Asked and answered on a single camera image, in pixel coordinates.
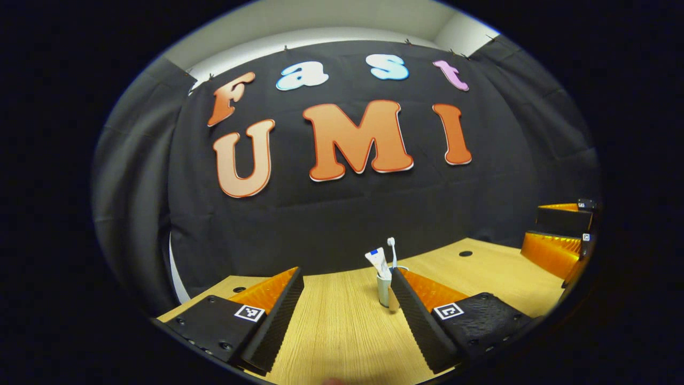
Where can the wooden desktop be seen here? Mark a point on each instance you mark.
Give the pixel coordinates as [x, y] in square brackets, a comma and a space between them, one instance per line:
[347, 331]

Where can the black backdrop cloth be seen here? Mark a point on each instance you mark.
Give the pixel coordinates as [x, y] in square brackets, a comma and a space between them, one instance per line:
[347, 214]

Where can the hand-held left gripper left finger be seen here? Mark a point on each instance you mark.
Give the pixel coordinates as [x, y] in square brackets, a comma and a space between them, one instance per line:
[278, 318]

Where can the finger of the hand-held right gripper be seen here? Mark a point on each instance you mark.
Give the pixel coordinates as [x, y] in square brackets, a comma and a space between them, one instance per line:
[553, 254]
[564, 219]

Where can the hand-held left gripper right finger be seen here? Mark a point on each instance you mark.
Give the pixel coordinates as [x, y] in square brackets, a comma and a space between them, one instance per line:
[417, 321]

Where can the white toothbrush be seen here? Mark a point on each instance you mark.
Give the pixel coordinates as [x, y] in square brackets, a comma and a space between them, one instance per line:
[391, 243]

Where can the white toothpaste tube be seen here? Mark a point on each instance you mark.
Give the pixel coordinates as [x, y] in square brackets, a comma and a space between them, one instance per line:
[378, 261]

